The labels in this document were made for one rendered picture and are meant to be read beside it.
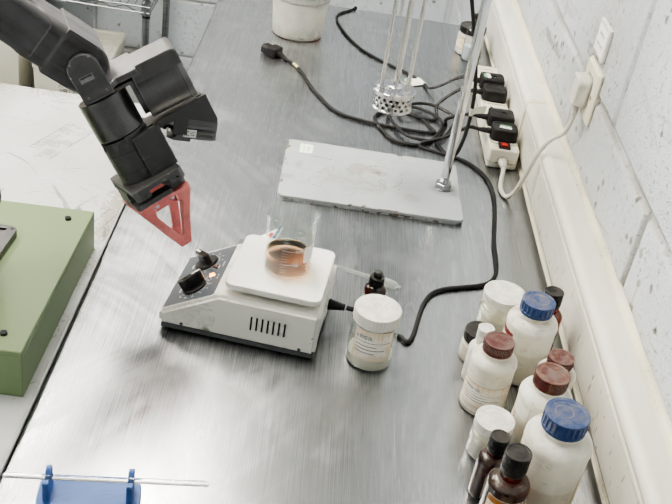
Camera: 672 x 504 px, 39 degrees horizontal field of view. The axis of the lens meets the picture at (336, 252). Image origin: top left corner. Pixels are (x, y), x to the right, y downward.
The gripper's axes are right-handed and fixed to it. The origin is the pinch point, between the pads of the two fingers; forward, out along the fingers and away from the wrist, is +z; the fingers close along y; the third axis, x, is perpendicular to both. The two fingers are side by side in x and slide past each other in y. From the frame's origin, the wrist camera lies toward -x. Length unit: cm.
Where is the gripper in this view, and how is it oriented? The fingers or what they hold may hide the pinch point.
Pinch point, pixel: (179, 235)
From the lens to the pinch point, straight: 118.6
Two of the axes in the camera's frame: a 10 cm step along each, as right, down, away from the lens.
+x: -8.0, 5.3, -2.8
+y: -4.7, -2.5, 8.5
